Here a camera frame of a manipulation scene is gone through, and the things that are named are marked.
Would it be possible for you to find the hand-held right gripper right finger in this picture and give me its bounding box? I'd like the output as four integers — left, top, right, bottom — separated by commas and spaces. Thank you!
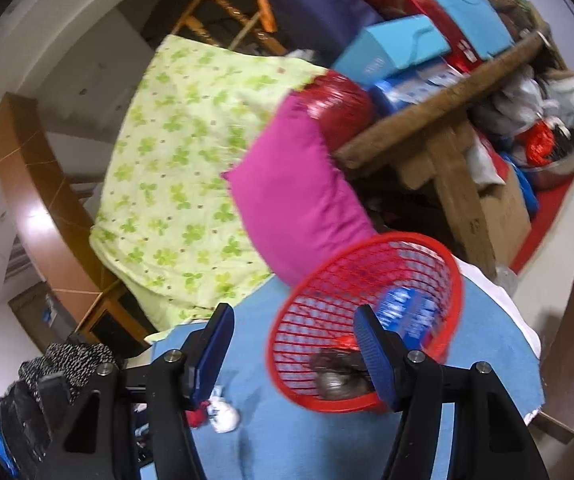
353, 304, 550, 480

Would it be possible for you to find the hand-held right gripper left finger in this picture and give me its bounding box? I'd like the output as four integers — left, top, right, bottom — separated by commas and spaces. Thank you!
32, 303, 235, 480

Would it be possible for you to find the small red white toy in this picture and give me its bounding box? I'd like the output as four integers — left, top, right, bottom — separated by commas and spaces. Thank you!
206, 387, 240, 433

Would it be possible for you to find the red mesh plastic basket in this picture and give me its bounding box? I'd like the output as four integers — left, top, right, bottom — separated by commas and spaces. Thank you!
266, 232, 465, 415

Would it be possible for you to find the dark crumpled wrapper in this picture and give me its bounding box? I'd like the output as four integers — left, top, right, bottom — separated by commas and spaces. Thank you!
309, 347, 375, 401

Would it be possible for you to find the blue snack packet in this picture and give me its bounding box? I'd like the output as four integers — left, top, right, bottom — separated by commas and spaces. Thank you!
376, 286, 440, 343

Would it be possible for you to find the blue blanket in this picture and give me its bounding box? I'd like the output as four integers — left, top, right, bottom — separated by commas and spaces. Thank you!
149, 260, 545, 480

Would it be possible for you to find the black white knit garment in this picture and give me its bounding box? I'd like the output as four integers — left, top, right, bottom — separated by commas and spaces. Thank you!
17, 342, 118, 406

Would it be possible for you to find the wooden table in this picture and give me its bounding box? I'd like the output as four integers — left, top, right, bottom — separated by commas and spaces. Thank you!
334, 32, 548, 281

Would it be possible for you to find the magenta pillow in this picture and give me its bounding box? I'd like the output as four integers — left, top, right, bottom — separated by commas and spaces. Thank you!
221, 91, 380, 288

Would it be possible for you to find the brown cardboard box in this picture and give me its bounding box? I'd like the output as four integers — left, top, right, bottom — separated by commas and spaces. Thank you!
477, 167, 532, 266

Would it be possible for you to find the green floral blanket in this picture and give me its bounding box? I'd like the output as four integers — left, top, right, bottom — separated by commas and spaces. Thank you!
90, 34, 330, 333

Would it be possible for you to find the black clothes pile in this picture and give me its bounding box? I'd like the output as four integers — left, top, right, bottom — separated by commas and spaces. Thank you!
0, 375, 83, 480

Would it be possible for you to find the red floor mat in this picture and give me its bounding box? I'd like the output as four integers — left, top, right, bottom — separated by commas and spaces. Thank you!
509, 160, 574, 273

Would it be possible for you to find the blue plastic bag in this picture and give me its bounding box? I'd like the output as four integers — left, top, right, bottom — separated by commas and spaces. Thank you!
504, 155, 538, 218

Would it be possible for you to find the wooden headboard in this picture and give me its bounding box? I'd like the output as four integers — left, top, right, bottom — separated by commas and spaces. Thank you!
0, 92, 153, 346

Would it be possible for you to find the metal bowl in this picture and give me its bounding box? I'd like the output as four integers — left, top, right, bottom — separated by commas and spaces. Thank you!
517, 125, 574, 191

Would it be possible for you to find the blue wrapped multipack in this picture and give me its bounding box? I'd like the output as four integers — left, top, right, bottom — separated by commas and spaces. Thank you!
369, 57, 468, 121

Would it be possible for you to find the small red plastic bag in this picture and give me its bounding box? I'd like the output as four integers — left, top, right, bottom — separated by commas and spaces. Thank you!
524, 120, 555, 166

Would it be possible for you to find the grey plastic bag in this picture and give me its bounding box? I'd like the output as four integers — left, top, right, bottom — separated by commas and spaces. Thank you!
472, 77, 548, 136

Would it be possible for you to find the small teal box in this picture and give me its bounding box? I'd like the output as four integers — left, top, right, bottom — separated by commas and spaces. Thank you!
332, 14, 452, 86

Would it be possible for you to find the orange wooden chair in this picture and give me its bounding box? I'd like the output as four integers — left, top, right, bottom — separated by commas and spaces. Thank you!
172, 0, 288, 56

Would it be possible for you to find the navy cushion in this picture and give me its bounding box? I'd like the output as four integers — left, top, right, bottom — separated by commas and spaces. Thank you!
269, 0, 385, 61

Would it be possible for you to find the large teal box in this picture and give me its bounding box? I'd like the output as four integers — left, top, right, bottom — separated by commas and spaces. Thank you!
419, 0, 515, 61

